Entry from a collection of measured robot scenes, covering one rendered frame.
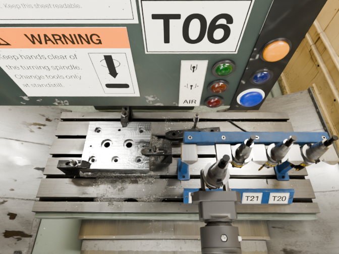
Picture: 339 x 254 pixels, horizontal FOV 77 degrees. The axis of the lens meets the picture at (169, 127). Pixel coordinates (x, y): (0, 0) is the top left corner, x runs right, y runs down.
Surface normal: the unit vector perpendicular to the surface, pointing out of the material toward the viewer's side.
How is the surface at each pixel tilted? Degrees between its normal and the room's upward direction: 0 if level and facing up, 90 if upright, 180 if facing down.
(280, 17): 90
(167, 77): 90
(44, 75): 90
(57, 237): 0
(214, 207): 1
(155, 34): 90
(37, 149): 24
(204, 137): 0
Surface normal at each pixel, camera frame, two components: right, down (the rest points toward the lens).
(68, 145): 0.00, -0.50
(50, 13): 0.00, 0.87
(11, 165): 0.40, -0.46
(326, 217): -0.41, -0.46
